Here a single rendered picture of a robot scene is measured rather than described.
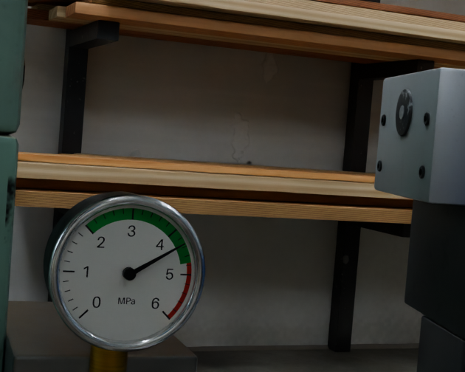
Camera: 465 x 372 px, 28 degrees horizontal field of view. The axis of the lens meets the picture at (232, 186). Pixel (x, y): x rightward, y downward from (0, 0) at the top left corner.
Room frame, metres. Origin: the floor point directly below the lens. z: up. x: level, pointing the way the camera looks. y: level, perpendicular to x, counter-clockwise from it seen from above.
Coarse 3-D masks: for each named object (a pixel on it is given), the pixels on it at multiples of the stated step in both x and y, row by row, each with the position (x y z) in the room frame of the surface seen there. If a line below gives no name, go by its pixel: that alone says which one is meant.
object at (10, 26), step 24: (0, 0) 0.41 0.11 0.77; (24, 0) 0.41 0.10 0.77; (0, 24) 0.41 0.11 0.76; (24, 24) 0.41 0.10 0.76; (0, 48) 0.41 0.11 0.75; (24, 48) 0.42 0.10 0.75; (0, 72) 0.41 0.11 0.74; (24, 72) 0.45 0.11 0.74; (0, 96) 0.41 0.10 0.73; (0, 120) 0.41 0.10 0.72
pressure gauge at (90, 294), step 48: (48, 240) 0.38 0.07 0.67; (96, 240) 0.36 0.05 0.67; (144, 240) 0.37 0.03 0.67; (192, 240) 0.37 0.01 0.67; (48, 288) 0.37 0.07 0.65; (96, 288) 0.36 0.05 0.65; (144, 288) 0.37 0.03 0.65; (192, 288) 0.37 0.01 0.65; (96, 336) 0.36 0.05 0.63; (144, 336) 0.37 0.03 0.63
